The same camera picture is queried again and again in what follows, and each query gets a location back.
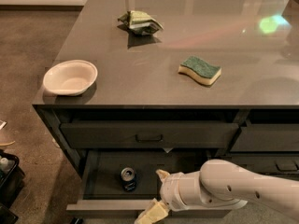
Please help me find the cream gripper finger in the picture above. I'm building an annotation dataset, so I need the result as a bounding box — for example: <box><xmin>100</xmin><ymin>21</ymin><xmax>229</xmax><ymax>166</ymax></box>
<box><xmin>134</xmin><ymin>199</ymin><xmax>169</xmax><ymax>224</ymax></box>
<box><xmin>156</xmin><ymin>169</ymin><xmax>170</xmax><ymax>183</ymax></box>

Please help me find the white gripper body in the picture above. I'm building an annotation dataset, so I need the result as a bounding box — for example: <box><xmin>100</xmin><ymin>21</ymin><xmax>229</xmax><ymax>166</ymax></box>
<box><xmin>160</xmin><ymin>171</ymin><xmax>216</xmax><ymax>211</ymax></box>

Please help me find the blue pepsi can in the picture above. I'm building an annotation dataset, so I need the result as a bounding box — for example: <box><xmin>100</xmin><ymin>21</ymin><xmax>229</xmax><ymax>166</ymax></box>
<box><xmin>121</xmin><ymin>167</ymin><xmax>136</xmax><ymax>191</ymax></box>

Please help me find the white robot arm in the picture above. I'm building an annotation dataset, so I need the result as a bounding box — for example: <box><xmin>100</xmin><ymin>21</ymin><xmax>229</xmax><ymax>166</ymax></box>
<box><xmin>134</xmin><ymin>160</ymin><xmax>299</xmax><ymax>224</ymax></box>

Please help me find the open middle drawer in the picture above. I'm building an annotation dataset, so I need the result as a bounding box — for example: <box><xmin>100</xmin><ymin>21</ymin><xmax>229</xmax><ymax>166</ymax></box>
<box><xmin>65</xmin><ymin>148</ymin><xmax>234</xmax><ymax>223</ymax></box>

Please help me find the dark drawer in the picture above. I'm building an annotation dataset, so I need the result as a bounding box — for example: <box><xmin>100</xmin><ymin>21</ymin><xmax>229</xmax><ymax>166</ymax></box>
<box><xmin>231</xmin><ymin>123</ymin><xmax>299</xmax><ymax>152</ymax></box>
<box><xmin>60</xmin><ymin>120</ymin><xmax>238</xmax><ymax>148</ymax></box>
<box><xmin>225</xmin><ymin>155</ymin><xmax>299</xmax><ymax>175</ymax></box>

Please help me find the dark right middle drawer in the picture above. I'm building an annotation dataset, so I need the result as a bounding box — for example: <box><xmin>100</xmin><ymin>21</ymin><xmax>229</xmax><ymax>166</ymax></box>
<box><xmin>225</xmin><ymin>155</ymin><xmax>299</xmax><ymax>175</ymax></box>

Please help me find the dark right top drawer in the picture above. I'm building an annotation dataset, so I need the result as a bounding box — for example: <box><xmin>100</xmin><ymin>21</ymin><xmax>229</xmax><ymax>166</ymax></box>
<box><xmin>231</xmin><ymin>123</ymin><xmax>299</xmax><ymax>152</ymax></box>

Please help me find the dark cabinet counter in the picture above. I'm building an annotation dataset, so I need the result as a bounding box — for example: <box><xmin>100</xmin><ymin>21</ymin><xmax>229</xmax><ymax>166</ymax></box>
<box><xmin>32</xmin><ymin>0</ymin><xmax>299</xmax><ymax>179</ymax></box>

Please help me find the green yellow sponge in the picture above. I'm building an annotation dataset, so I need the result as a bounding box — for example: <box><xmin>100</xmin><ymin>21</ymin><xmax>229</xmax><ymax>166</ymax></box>
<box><xmin>178</xmin><ymin>56</ymin><xmax>221</xmax><ymax>86</ymax></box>

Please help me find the white bowl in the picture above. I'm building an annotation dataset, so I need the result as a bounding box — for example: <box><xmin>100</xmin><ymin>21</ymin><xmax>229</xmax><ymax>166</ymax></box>
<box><xmin>43</xmin><ymin>60</ymin><xmax>98</xmax><ymax>96</ymax></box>

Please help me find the black bin with bottles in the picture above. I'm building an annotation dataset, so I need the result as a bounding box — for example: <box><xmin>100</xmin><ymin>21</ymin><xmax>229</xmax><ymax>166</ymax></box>
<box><xmin>0</xmin><ymin>151</ymin><xmax>24</xmax><ymax>224</ymax></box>

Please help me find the crumpled green chip bag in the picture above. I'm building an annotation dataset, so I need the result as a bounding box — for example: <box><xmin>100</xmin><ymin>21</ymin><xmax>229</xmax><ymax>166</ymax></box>
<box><xmin>118</xmin><ymin>10</ymin><xmax>164</xmax><ymax>35</ymax></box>

